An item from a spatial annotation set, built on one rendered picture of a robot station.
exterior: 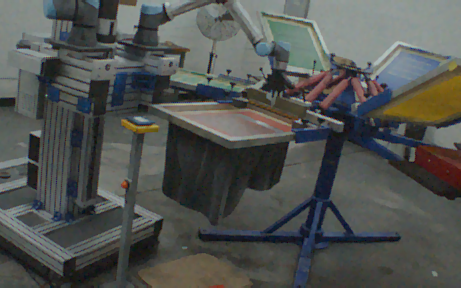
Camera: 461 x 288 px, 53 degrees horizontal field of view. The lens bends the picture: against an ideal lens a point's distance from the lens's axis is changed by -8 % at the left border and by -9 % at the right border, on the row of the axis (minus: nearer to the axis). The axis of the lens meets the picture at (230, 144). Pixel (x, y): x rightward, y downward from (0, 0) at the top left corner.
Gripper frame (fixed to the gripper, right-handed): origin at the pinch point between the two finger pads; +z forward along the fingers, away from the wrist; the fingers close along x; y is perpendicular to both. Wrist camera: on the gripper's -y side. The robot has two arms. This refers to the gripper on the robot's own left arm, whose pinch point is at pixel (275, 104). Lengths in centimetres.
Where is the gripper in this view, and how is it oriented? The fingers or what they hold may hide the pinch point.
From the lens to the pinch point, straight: 281.7
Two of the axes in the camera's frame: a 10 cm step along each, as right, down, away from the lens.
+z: -1.9, 9.4, 2.7
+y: -7.2, -3.2, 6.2
